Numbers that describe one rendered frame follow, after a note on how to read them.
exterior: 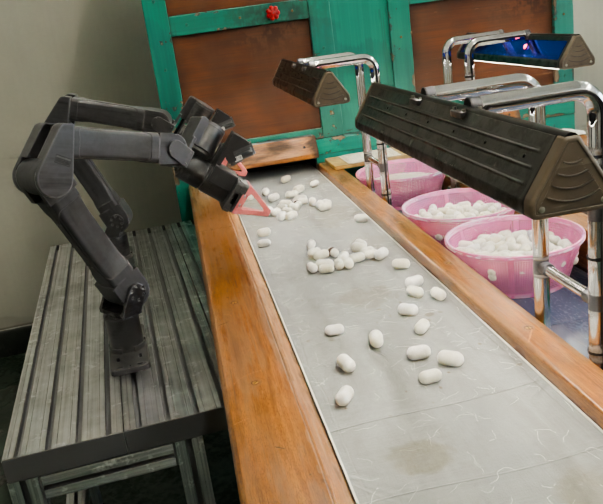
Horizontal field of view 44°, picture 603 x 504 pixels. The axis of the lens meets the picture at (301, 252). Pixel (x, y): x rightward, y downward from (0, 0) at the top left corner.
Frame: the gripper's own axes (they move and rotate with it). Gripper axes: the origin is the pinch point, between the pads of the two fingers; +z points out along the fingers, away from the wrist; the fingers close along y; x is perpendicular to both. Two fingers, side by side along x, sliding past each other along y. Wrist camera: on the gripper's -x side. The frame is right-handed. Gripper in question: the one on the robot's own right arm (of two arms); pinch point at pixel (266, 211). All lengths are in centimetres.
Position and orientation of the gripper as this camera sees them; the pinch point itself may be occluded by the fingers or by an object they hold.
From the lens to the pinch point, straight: 151.2
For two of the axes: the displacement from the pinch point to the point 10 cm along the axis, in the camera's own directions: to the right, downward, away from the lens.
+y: -1.9, -2.9, 9.4
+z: 8.3, 4.6, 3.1
